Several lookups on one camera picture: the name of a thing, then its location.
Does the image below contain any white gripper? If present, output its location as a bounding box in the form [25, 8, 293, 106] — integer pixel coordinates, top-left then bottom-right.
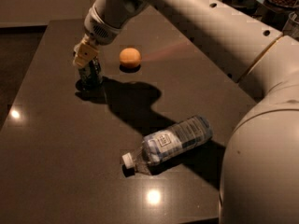
[73, 7, 121, 69]

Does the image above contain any green soda can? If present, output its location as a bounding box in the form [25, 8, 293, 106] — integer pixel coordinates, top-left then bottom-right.
[78, 58, 103, 89]

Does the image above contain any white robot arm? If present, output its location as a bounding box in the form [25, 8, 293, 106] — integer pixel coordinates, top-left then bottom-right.
[74, 0, 299, 224]

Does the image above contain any blue plastic water bottle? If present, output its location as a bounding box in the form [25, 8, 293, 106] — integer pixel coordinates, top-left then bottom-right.
[122, 115, 213, 174]

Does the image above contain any orange fruit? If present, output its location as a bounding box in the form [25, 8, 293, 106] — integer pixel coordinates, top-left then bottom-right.
[119, 48, 141, 69]

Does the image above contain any black lidded snack jar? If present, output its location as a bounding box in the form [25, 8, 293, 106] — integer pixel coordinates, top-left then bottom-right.
[221, 0, 263, 20]

